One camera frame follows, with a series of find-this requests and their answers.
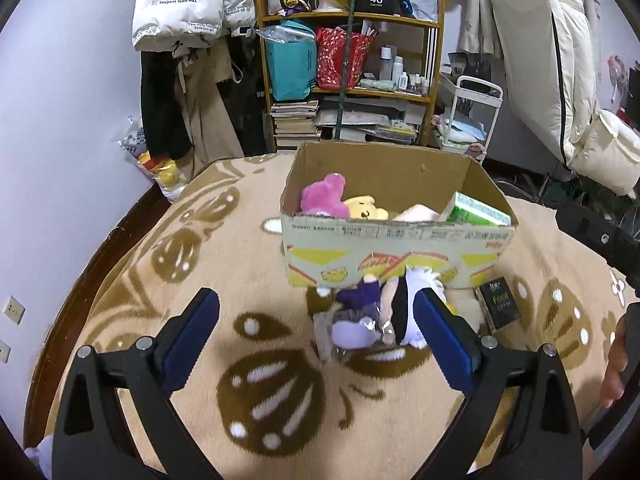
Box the pink plush toy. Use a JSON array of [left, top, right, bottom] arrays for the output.
[[300, 174, 349, 218]]

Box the teal shopping bag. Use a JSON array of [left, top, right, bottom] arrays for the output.
[[258, 21, 318, 101]]

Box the green tissue pack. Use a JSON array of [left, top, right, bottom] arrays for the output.
[[438, 192, 512, 226]]

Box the fluffy white duck plush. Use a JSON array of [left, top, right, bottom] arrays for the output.
[[447, 297, 485, 334]]

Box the beige patterned blanket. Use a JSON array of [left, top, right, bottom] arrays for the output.
[[22, 152, 640, 480]]

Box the wooden bookshelf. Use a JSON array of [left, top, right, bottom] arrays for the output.
[[252, 0, 447, 149]]

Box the green pole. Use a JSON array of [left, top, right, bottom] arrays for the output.
[[333, 0, 356, 141]]

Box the beige trench coat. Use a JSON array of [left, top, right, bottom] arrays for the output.
[[175, 39, 244, 179]]

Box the open cardboard box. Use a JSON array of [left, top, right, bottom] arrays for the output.
[[280, 141, 518, 289]]

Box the black face towel box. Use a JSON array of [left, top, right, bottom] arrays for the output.
[[474, 278, 521, 334]]

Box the yellow dog plush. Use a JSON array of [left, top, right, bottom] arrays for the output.
[[343, 196, 390, 221]]

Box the floral curtain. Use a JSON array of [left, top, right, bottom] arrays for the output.
[[458, 0, 502, 58]]

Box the white rolling cart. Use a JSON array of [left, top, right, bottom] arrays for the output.
[[434, 73, 504, 164]]

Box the stack of books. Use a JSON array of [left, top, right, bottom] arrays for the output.
[[269, 100, 321, 150]]

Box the cream reclining chair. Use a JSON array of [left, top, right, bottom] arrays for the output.
[[490, 0, 639, 196]]

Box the white puffer jacket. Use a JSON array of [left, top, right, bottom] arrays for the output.
[[132, 0, 256, 52]]

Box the red gift bag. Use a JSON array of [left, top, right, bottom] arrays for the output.
[[316, 27, 375, 90]]

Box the person's right hand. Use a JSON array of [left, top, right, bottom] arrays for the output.
[[600, 315, 628, 408]]

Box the white-haired anime plush doll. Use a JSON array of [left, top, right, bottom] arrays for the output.
[[312, 266, 446, 362]]

